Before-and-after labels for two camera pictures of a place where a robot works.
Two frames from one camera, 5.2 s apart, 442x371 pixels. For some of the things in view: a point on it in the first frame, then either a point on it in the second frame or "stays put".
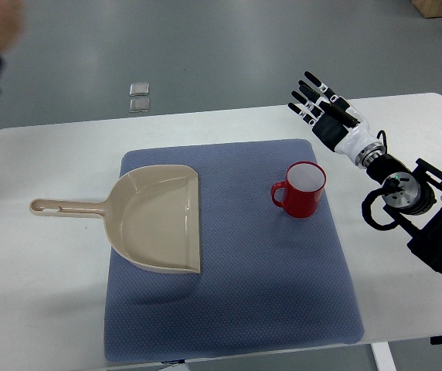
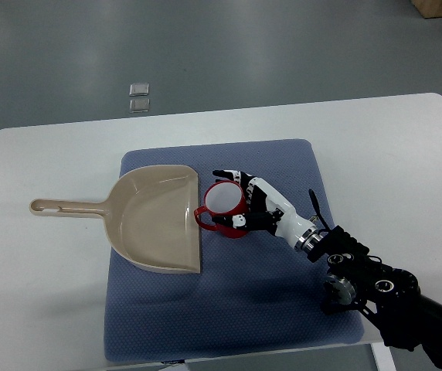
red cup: [304, 188] -> [223, 198]
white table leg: [383, 356] stays put
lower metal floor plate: [139, 105] stays put
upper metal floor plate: [137, 89] stays put
